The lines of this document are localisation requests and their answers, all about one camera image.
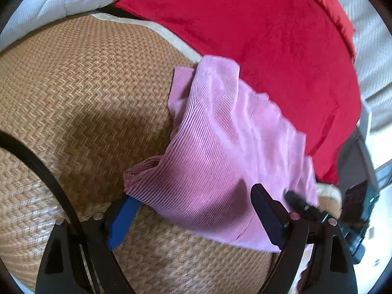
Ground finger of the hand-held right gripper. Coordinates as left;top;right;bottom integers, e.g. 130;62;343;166
286;191;326;221

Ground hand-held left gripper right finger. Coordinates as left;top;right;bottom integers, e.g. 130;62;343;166
250;184;359;294

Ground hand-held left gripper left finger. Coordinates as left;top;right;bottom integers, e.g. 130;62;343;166
35;196;140;294

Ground pink corduroy jacket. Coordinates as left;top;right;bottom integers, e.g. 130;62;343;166
123;54;319;253

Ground woven bamboo mat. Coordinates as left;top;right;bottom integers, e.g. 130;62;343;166
0;13;344;294

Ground beige dotted curtain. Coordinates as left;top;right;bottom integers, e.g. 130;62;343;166
318;0;392;131

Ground red blanket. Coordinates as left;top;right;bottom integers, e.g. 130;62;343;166
113;0;362;185

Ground red pillow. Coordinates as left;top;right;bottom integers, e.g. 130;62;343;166
294;0;356;63

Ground white quilted pad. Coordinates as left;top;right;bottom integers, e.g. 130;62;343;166
0;0;130;53

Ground black cable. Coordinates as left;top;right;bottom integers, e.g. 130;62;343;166
0;130;103;294

